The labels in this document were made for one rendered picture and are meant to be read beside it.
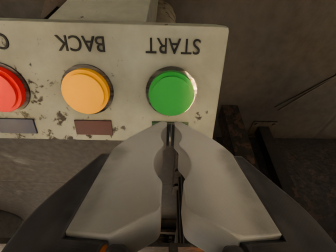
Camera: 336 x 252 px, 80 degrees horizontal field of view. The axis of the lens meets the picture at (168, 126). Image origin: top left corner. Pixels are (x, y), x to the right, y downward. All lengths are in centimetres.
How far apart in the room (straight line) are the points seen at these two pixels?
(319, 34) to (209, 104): 82
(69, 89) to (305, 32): 87
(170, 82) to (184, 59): 2
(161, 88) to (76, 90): 7
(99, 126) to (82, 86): 4
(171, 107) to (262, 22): 71
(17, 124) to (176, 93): 16
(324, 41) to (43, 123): 96
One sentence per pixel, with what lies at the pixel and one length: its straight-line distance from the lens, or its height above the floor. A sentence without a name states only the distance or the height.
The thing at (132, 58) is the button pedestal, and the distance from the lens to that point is 18.
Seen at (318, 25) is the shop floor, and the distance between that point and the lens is 96.
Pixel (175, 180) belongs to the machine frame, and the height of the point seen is 7.
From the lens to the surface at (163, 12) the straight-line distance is 67.
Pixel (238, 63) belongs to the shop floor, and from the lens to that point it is 91.
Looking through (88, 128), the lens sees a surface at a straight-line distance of 21.
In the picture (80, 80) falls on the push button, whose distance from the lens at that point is 19.
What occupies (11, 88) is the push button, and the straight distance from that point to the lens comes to 22.
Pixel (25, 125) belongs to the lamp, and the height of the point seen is 61.
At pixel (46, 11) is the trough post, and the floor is 1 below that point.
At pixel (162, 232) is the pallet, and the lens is 250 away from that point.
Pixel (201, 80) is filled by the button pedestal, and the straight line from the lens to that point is 19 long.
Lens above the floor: 75
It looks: 42 degrees down
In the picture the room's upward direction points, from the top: 180 degrees counter-clockwise
